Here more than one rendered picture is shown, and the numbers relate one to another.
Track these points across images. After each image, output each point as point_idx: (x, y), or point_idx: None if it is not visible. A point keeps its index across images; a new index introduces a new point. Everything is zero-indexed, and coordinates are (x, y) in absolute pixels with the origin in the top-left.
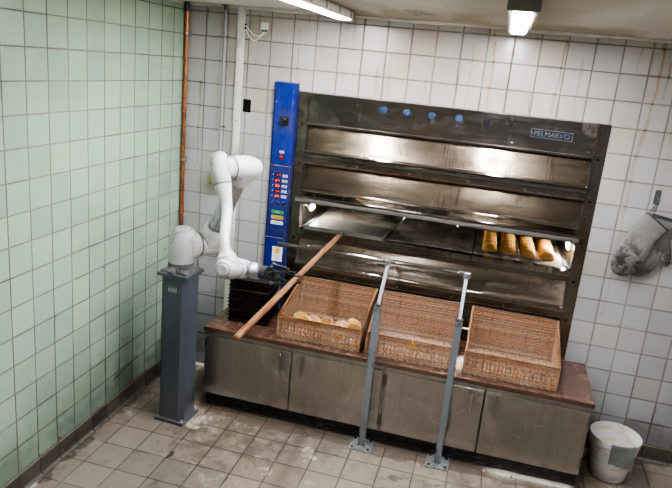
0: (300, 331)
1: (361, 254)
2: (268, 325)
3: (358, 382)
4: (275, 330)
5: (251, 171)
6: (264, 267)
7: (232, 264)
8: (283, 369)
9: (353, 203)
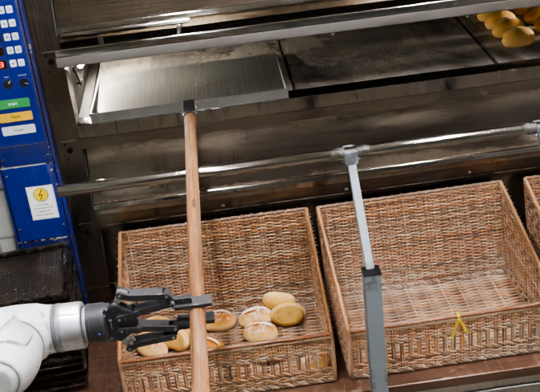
0: (185, 380)
1: (280, 156)
2: (90, 381)
3: None
4: (115, 391)
5: None
6: (99, 311)
7: (19, 353)
8: None
9: (210, 32)
